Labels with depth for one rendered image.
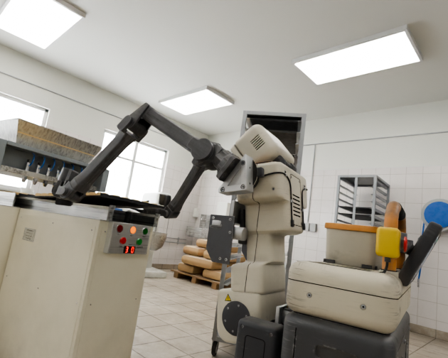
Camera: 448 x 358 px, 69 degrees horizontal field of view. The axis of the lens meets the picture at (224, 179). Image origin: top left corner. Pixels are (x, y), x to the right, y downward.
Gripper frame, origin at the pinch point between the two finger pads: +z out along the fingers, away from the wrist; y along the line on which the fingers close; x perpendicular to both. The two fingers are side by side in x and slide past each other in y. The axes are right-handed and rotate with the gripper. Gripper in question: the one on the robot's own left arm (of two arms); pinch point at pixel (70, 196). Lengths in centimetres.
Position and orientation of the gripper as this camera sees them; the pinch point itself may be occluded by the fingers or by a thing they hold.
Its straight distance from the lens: 168.4
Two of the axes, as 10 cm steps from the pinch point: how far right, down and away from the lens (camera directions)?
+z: -2.3, 1.8, 9.6
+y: -1.0, 9.7, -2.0
